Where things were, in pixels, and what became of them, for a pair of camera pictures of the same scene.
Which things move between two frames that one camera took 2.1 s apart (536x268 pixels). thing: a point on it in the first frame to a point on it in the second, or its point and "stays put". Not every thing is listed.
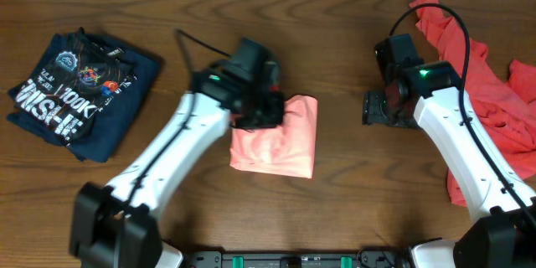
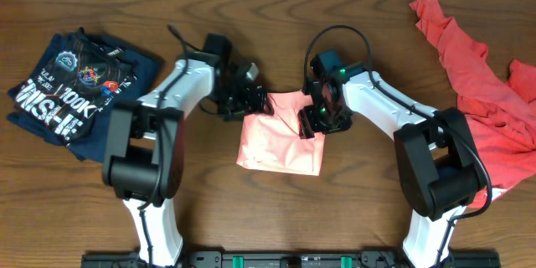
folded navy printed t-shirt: (84, 92) stays put
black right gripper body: (381, 108) to (326, 118)
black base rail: (363, 259) stays put
